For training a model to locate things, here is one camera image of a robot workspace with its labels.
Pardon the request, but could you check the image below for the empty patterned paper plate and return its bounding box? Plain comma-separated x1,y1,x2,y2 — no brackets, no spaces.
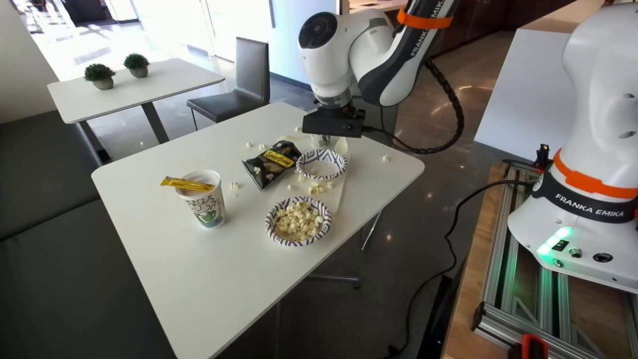
297,149,346,181

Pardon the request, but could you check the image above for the white dining table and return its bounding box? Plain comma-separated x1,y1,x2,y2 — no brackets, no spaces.
91,103,424,359

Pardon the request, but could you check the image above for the far grey chair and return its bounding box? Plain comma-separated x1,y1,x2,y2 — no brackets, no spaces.
187,36,271,123

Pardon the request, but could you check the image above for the paper plate with popcorn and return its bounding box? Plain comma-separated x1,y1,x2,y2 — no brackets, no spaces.
265,195,332,247

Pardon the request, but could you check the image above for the black yellow snack bag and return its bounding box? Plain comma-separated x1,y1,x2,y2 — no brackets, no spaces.
243,139,301,189

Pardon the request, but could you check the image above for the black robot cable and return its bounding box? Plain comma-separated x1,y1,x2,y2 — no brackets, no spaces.
360,57,534,359

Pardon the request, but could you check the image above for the white board panel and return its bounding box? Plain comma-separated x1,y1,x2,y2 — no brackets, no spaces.
472,28,626,161

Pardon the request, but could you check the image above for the right small potted plant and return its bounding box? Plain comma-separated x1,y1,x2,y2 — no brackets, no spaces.
123,54,149,77

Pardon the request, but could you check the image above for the left small potted plant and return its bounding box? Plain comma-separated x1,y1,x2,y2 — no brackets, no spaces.
83,63,115,89

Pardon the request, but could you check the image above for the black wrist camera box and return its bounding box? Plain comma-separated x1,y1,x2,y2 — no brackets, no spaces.
301,105,364,137

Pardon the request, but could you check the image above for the grey chair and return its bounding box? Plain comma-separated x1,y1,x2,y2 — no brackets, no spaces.
187,36,271,123
362,101,398,145

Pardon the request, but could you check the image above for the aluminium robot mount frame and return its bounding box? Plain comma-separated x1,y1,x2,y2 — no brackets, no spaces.
470,159,638,359

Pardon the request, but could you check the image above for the dark bench seat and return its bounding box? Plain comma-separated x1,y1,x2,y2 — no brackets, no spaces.
0,111,175,359

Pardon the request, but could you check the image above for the small potted plant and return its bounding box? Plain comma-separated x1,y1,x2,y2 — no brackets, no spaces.
83,63,115,89
123,54,149,77

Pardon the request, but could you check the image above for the white background table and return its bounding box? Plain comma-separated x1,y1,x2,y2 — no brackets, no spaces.
47,57,223,163

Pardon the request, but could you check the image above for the paper cup with yellow wrapper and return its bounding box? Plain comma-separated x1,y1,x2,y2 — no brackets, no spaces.
161,169,225,227

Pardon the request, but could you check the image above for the white franka robot arm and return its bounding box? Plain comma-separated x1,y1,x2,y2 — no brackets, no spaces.
297,0,638,293

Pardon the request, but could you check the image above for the near grey chair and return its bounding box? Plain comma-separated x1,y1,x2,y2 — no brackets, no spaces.
362,101,398,145

